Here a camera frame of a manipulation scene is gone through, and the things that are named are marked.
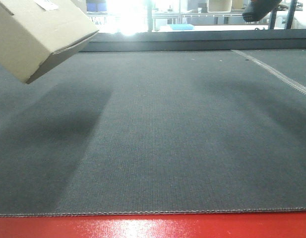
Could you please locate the brown cardboard package box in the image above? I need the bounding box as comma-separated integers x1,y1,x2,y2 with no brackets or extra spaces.
0,0,98,84

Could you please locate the orange black barcode scanner gun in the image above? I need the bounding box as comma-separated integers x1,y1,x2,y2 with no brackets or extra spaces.
243,0,281,22

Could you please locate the dark grey conveyor belt mat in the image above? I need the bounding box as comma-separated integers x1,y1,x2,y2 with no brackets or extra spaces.
0,49,306,217

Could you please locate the blue tray in background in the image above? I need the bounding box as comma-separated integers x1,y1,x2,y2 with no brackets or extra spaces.
169,24,194,31

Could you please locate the beige background bin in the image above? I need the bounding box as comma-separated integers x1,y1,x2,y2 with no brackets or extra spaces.
208,0,232,13

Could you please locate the white barcode label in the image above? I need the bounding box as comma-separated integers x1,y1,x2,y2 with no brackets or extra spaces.
34,0,59,11

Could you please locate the red metal table edge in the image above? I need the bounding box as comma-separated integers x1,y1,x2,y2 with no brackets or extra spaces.
0,212,306,238

